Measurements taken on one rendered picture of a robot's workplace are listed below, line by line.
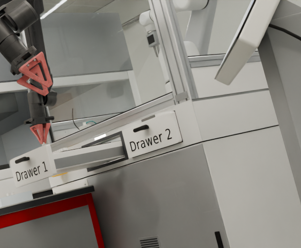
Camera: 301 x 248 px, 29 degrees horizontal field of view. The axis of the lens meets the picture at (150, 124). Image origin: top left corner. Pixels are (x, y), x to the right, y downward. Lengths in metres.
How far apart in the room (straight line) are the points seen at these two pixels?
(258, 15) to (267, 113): 0.99
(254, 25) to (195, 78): 0.76
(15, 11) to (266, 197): 1.12
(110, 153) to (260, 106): 0.59
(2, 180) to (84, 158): 0.94
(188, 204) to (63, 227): 0.55
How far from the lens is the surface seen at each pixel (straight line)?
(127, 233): 2.35
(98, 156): 2.19
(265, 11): 1.28
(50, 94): 2.35
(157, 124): 2.07
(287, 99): 1.44
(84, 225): 2.40
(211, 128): 1.99
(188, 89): 1.96
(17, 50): 1.43
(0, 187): 3.01
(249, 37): 1.26
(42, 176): 2.12
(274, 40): 1.46
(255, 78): 2.24
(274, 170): 2.19
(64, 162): 2.11
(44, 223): 2.31
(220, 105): 2.05
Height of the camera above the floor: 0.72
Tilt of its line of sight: 5 degrees up
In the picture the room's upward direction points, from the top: 15 degrees counter-clockwise
